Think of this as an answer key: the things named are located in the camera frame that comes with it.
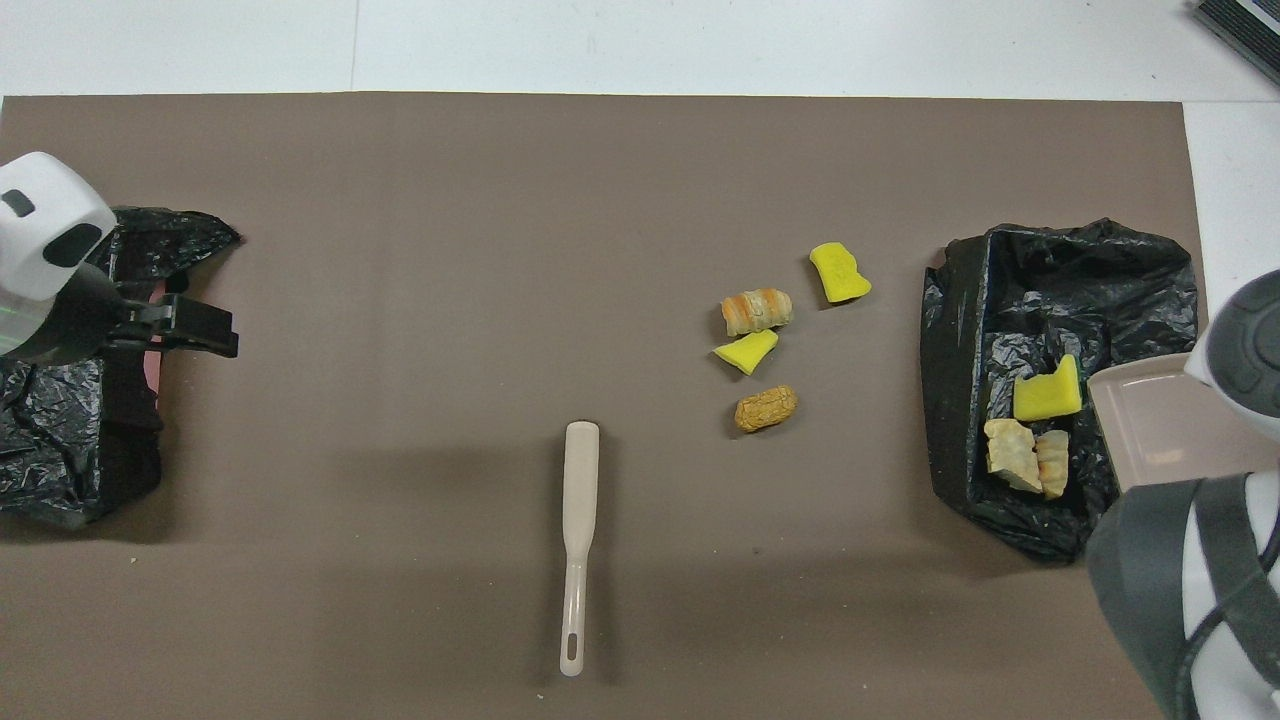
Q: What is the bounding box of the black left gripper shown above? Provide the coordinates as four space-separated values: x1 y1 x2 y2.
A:
0 262 241 363

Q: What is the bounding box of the beige hand brush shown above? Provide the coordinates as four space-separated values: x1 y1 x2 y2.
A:
559 421 601 678

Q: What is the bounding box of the yellow wedge sponge piece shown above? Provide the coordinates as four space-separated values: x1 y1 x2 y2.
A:
712 329 780 376

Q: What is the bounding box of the toy croissant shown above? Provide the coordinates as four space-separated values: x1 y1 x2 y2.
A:
984 418 1043 494
720 288 795 338
1035 430 1071 500

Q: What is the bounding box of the brown toy bread roll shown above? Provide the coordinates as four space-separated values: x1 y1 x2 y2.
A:
734 385 800 435

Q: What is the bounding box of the yellow rounded sponge piece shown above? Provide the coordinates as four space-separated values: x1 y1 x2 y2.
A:
809 242 873 305

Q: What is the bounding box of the yellow notched sponge piece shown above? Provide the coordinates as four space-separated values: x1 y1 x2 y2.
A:
1013 353 1084 422

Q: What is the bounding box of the beige plastic dustpan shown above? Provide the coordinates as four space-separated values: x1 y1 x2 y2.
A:
1087 352 1263 492

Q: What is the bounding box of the black bag lined pink bin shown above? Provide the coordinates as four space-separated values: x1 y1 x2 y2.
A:
0 206 242 531

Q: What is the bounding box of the brown table mat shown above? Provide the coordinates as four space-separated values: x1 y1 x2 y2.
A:
0 92 1253 720

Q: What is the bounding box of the black ribbed device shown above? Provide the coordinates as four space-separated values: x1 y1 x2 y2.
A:
1190 0 1280 59

